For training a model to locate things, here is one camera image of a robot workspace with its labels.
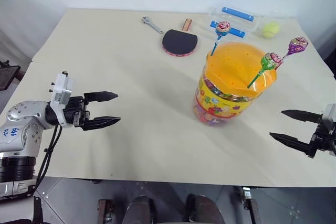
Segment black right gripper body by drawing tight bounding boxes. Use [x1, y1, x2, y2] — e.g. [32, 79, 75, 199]
[309, 121, 336, 154]

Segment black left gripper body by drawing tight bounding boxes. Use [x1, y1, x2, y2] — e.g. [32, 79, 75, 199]
[64, 95, 91, 128]

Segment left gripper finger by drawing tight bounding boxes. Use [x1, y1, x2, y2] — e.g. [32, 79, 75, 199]
[81, 115, 122, 132]
[83, 91, 119, 103]

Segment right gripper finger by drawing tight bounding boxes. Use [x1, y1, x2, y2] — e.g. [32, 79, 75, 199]
[269, 132, 316, 158]
[280, 109, 323, 124]

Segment green wrapped lollipop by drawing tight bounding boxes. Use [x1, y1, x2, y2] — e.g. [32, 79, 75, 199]
[247, 51, 283, 89]

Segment purple wrapped lollipop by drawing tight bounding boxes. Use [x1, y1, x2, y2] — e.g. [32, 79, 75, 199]
[275, 36, 309, 71]

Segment clear colourful lollipop jar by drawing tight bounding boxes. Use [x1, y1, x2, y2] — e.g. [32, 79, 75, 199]
[193, 41, 278, 128]

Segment red blue wrapped lollipop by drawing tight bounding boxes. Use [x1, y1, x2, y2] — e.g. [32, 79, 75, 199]
[209, 20, 232, 57]

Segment metal table clamp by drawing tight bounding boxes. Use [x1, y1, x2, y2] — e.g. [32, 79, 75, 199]
[240, 186, 253, 205]

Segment black framed object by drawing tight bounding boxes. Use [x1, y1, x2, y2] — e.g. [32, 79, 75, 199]
[0, 60, 22, 92]

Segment orange plastic lollipop jar lid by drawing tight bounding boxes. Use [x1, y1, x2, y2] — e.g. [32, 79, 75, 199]
[204, 41, 278, 99]

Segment silver adjustable wrench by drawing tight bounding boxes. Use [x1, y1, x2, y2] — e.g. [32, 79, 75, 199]
[141, 16, 164, 35]

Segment yellow tennis ball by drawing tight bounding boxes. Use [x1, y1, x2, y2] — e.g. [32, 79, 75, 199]
[261, 22, 280, 39]

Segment black table tennis paddle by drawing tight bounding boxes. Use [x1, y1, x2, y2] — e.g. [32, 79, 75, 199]
[161, 18, 200, 58]

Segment dark rounded shape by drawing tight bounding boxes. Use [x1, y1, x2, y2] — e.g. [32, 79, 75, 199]
[186, 194, 224, 224]
[122, 195, 159, 224]

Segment blue plastic bar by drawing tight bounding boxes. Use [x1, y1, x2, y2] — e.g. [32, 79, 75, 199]
[221, 6, 256, 22]
[209, 20, 246, 39]

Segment clear container blue clips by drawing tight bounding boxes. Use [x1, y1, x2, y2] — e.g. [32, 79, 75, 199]
[208, 5, 261, 26]

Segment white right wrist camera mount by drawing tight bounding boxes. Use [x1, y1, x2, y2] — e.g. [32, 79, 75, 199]
[321, 103, 336, 124]

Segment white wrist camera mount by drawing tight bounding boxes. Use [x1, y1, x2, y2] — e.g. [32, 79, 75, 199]
[48, 70, 75, 129]
[321, 103, 336, 124]

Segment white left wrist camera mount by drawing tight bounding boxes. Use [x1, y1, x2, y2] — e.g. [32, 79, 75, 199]
[48, 70, 75, 129]

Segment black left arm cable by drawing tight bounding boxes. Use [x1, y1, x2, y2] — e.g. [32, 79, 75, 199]
[33, 125, 64, 197]

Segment rusty brown metal bracket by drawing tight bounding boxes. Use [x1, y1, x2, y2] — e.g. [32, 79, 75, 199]
[97, 198, 116, 224]
[246, 198, 264, 224]

